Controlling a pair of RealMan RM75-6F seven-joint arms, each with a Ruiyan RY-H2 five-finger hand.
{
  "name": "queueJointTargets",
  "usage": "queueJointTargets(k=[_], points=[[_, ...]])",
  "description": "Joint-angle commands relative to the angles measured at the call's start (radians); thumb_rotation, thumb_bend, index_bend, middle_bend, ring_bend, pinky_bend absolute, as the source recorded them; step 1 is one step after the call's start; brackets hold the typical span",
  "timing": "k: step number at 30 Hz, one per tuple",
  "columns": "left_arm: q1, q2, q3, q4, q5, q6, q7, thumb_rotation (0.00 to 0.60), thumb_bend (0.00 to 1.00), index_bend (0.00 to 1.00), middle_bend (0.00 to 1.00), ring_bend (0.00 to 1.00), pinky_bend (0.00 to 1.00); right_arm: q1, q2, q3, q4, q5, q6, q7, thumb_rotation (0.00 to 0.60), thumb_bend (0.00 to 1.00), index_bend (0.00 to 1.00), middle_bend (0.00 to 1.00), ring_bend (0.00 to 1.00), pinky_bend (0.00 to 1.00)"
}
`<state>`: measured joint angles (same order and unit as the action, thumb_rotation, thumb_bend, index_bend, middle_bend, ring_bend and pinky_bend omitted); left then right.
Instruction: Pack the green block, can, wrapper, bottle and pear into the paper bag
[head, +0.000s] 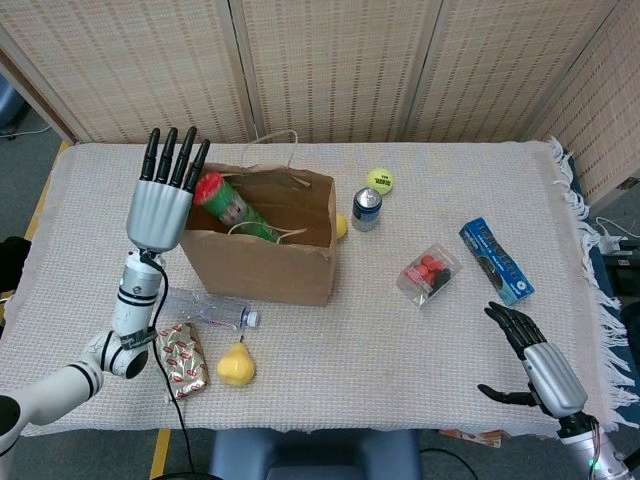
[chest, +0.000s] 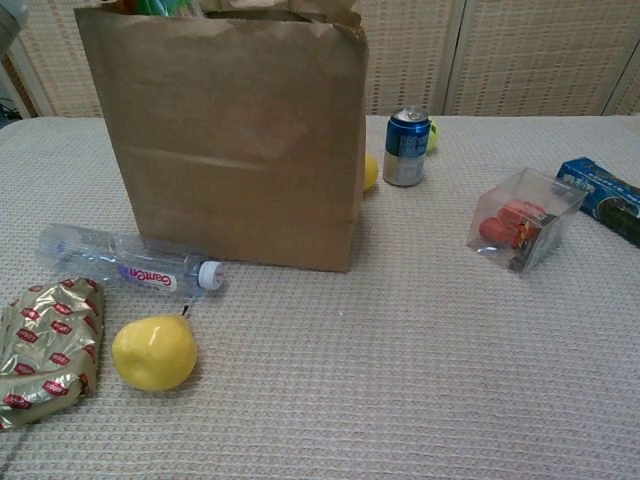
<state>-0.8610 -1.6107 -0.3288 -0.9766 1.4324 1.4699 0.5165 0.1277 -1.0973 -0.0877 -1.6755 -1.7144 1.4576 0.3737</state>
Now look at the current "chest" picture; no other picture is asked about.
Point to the yellow pear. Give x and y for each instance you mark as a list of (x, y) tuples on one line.
[(155, 350)]

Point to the brown paper bag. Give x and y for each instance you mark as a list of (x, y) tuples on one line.
[(235, 150)]

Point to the yellow-green tennis ball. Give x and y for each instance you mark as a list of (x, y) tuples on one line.
[(434, 136)]

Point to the clear box with red pieces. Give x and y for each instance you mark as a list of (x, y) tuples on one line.
[(520, 225)]

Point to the shiny snack packet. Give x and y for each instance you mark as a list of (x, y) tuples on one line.
[(45, 350)]

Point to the blue cookie box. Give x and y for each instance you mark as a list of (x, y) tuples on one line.
[(600, 195)]

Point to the white woven table cloth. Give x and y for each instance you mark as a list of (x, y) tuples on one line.
[(350, 375)]

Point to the beige woven folding screen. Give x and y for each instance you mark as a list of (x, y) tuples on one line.
[(525, 55)]

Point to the blue silver drink can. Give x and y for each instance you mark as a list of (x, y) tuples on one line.
[(405, 150)]

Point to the clear plastic water bottle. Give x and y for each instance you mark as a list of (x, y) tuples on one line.
[(100, 255)]

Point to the yellow lemon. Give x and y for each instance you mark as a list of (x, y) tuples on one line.
[(370, 171)]

